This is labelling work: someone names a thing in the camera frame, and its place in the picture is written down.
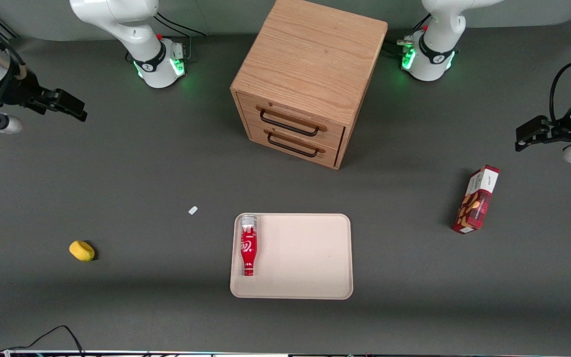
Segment short black drawer handle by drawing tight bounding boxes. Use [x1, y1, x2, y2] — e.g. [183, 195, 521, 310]
[267, 131, 319, 159]

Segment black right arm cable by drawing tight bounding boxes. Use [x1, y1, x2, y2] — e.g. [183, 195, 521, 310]
[0, 42, 27, 80]

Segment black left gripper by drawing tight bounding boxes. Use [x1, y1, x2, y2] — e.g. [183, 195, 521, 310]
[515, 113, 571, 152]

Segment red snack box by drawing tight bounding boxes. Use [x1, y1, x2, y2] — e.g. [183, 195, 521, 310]
[452, 165, 500, 235]

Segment black cable at table edge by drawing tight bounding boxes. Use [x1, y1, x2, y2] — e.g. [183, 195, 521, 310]
[0, 325, 86, 357]

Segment yellow sponge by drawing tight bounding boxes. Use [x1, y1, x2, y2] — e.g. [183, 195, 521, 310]
[69, 240, 96, 262]

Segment black left base cable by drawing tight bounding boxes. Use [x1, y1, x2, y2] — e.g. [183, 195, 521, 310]
[384, 14, 431, 56]

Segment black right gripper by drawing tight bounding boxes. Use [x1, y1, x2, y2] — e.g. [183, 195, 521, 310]
[0, 69, 88, 122]

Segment long black drawer handle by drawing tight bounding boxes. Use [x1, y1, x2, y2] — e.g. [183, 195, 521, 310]
[259, 109, 321, 137]

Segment wooden drawer cabinet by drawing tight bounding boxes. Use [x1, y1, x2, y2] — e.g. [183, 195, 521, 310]
[230, 0, 389, 171]

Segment black right base cable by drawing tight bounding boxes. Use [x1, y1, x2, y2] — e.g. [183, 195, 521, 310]
[156, 12, 207, 38]

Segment black base cable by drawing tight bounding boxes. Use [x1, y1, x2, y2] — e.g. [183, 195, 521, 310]
[156, 12, 207, 38]
[384, 14, 431, 56]

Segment beige plastic tray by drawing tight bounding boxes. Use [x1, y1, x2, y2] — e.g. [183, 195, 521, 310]
[229, 213, 354, 300]

